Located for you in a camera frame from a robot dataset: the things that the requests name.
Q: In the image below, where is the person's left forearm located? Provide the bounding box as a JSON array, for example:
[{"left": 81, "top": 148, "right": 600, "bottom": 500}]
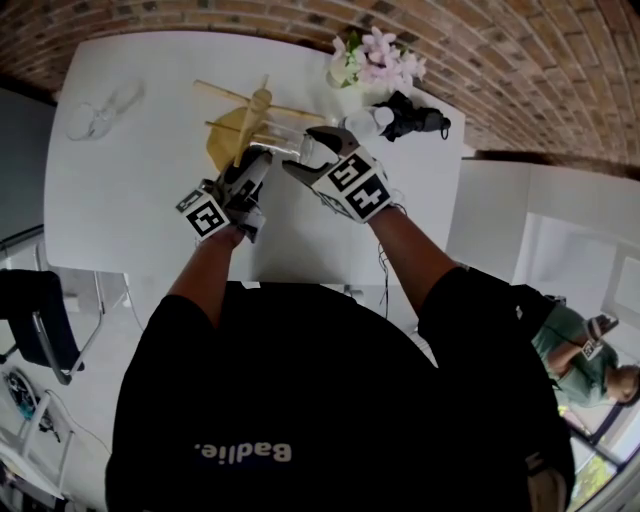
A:
[{"left": 167, "top": 224, "right": 249, "bottom": 331}]

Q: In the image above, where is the wooden cup tree stand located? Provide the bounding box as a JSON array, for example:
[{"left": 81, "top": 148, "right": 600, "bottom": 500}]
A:
[{"left": 192, "top": 73, "right": 329, "bottom": 174}]

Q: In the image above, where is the clear drinking glass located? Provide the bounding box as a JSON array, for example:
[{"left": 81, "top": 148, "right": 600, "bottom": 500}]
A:
[{"left": 66, "top": 81, "right": 146, "bottom": 143}]

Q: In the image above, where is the black office chair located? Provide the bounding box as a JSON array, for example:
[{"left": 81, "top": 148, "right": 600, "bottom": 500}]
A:
[{"left": 0, "top": 268, "right": 86, "bottom": 387}]

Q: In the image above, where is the white cabinet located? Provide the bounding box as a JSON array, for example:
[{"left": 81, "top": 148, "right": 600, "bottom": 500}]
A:
[{"left": 444, "top": 157, "right": 640, "bottom": 321}]

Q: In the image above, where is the pale pink flower bunch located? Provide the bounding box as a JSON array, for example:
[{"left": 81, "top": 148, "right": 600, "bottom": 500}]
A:
[{"left": 330, "top": 25, "right": 429, "bottom": 96}]

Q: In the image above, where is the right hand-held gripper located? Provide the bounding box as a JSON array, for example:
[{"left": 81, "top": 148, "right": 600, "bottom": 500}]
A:
[{"left": 281, "top": 125, "right": 395, "bottom": 225}]

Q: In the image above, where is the clear plastic water bottle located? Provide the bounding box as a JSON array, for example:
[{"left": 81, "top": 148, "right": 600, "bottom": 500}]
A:
[{"left": 337, "top": 106, "right": 396, "bottom": 136}]

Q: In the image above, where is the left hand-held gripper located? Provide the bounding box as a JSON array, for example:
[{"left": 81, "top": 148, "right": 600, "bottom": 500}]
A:
[{"left": 175, "top": 148, "right": 275, "bottom": 245}]

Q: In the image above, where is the pale glass vase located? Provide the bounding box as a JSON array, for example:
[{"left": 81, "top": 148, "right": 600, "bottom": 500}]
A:
[{"left": 325, "top": 62, "right": 374, "bottom": 94}]

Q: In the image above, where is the folded black umbrella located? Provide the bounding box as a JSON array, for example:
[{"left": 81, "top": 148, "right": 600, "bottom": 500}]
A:
[{"left": 372, "top": 89, "right": 453, "bottom": 144}]

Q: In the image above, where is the person's black shirt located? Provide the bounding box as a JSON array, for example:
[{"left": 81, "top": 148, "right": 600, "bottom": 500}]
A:
[{"left": 104, "top": 267, "right": 576, "bottom": 512}]

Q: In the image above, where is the person's right forearm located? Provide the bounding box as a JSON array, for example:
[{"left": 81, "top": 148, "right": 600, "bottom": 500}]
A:
[{"left": 367, "top": 203, "right": 474, "bottom": 319}]

